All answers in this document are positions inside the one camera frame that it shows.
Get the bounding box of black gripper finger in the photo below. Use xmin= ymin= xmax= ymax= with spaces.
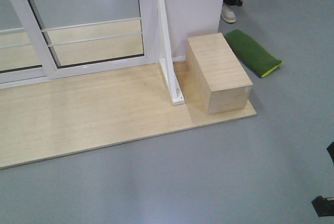
xmin=312 ymin=196 xmax=333 ymax=217
xmin=327 ymin=142 xmax=334 ymax=163

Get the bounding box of white sliding glass door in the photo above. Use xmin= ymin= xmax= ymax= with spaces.
xmin=27 ymin=0 xmax=158 ymax=79

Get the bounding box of white fixed glass door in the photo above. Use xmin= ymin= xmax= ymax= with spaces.
xmin=1 ymin=0 xmax=48 ymax=87

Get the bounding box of green folded mat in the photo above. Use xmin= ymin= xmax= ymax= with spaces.
xmin=224 ymin=30 xmax=284 ymax=78

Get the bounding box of light wooden box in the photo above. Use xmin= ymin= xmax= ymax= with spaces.
xmin=186 ymin=33 xmax=253 ymax=114

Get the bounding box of white sneaker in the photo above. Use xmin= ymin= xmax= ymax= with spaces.
xmin=221 ymin=3 xmax=236 ymax=23

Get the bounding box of light wooden floor platform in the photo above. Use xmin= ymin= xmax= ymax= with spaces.
xmin=1 ymin=63 xmax=256 ymax=169

